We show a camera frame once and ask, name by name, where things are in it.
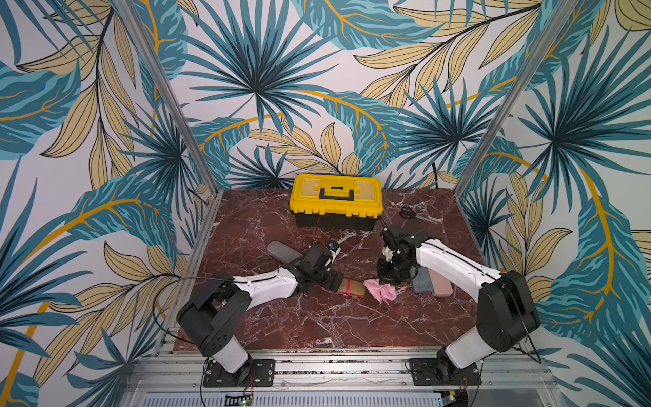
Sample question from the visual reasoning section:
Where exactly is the brown case with red band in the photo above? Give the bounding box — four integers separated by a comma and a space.
337, 278, 366, 298

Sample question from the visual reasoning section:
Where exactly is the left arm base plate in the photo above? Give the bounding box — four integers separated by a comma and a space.
202, 359, 276, 388

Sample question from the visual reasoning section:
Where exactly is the pink cloth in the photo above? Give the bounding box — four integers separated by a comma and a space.
363, 279, 397, 304

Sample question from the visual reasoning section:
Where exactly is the right metal frame post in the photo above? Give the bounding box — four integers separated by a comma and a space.
454, 0, 579, 198

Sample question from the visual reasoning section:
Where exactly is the aluminium front rail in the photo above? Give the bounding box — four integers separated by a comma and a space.
119, 347, 566, 406

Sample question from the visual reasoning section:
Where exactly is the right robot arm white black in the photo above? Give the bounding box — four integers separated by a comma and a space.
377, 225, 541, 375

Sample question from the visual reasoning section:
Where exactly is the yellow black toolbox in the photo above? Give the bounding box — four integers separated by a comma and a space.
289, 174, 384, 231

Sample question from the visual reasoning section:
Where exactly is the grey oval eyeglass case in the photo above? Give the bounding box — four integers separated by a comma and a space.
266, 241, 303, 265

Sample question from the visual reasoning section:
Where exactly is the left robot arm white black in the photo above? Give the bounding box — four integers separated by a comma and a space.
176, 241, 343, 383

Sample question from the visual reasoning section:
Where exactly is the metal frame post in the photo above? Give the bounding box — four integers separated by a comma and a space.
110, 0, 225, 195
454, 0, 579, 198

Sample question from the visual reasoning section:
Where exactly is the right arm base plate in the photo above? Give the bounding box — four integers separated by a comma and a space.
405, 358, 481, 388

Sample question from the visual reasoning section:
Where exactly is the left metal frame post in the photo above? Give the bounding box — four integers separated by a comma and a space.
110, 0, 225, 195

